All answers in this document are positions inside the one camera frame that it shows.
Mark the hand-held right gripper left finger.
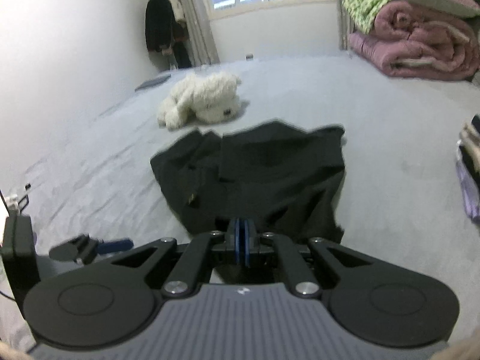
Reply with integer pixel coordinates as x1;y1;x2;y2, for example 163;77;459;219
110;217;241;297

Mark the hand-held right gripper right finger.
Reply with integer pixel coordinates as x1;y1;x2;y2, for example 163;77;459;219
241;217;376;298

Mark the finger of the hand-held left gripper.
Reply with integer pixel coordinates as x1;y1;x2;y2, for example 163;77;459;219
49;234;134;265

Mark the black t-shirt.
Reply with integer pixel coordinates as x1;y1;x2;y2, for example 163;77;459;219
150;119;346;286

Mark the white plush dog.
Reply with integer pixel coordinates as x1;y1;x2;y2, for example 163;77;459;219
157;71;242;130

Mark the dark tablet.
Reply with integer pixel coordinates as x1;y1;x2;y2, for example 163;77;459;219
135;76;170;91

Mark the grey bed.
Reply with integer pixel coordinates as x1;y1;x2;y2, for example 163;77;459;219
0;54;480;360

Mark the grey patterned curtain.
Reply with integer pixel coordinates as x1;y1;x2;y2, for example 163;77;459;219
159;0;220;66
332;0;355;50

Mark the black hanging coat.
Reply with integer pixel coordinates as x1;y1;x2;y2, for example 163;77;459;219
145;0;192;69

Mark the purple striped folded cloth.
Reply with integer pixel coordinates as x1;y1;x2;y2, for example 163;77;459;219
455;140;480;222

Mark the cream hanging garment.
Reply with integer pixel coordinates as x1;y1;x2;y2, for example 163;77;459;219
165;0;185;23

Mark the pink rolled quilt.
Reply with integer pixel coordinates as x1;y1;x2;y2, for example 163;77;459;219
348;0;480;81

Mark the green checkered garment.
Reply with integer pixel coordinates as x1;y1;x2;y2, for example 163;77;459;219
343;0;443;36

